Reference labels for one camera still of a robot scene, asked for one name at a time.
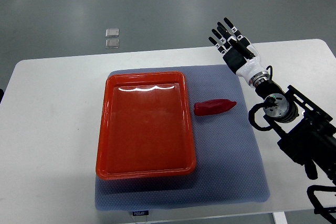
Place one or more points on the red plastic tray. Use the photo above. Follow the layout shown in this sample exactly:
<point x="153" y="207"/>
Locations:
<point x="146" y="127"/>

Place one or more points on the black label tag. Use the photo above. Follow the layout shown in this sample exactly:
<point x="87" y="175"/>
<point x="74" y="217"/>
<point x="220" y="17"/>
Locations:
<point x="140" y="213"/>

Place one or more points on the white table leg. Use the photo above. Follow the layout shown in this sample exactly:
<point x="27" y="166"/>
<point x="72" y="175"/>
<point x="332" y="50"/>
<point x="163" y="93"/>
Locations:
<point x="279" y="218"/>

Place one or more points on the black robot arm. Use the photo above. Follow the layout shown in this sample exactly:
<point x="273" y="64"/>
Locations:
<point x="287" y="76"/>

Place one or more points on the red pepper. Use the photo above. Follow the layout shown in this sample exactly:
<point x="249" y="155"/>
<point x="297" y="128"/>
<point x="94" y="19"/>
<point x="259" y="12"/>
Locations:
<point x="212" y="107"/>

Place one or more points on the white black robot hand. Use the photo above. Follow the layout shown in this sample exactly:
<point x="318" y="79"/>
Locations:
<point x="239" y="54"/>

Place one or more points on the floor metal plate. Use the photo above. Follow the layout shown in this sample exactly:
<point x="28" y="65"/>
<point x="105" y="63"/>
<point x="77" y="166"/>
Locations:
<point x="112" y="43"/>
<point x="112" y="32"/>

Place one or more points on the blue-grey textured mat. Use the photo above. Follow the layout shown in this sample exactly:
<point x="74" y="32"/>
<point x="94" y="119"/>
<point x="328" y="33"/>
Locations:
<point x="229" y="168"/>

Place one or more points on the lower floor metal plate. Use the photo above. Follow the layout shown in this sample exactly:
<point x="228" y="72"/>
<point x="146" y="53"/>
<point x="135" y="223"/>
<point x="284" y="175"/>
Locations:
<point x="112" y="43"/>

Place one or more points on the upper floor metal plate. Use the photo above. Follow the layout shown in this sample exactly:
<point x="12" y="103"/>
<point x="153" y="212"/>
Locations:
<point x="112" y="32"/>

